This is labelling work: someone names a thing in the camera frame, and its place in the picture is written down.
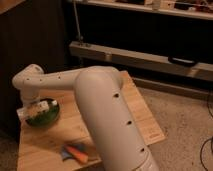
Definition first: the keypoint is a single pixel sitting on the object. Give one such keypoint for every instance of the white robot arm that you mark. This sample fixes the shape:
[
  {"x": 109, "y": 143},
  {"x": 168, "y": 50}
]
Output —
[{"x": 105, "y": 112}]

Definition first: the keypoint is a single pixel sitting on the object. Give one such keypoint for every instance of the wooden table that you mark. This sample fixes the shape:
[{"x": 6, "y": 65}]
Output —
[{"x": 40, "y": 147}]

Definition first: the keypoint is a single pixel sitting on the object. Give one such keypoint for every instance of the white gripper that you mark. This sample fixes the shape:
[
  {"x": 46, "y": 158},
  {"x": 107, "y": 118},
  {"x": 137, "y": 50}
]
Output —
[{"x": 28, "y": 97}]

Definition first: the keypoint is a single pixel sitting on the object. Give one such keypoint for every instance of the upper shelf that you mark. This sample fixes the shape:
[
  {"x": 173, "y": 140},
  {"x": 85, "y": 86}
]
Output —
[{"x": 155, "y": 8}]

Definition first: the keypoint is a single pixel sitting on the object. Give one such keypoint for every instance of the metal vertical pole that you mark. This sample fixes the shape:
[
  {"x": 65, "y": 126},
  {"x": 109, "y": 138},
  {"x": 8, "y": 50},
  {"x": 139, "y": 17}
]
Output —
[{"x": 79, "y": 36}]

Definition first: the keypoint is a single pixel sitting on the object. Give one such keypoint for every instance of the black handle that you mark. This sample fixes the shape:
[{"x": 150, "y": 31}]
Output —
[{"x": 182, "y": 62}]

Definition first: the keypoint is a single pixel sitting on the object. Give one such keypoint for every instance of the orange carrot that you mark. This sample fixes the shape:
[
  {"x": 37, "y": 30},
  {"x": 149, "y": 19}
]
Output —
[{"x": 79, "y": 156}]

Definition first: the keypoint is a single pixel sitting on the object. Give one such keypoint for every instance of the grey metal rail beam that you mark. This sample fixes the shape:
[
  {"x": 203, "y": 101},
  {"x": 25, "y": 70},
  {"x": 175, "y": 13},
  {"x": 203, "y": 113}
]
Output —
[{"x": 140, "y": 60}]

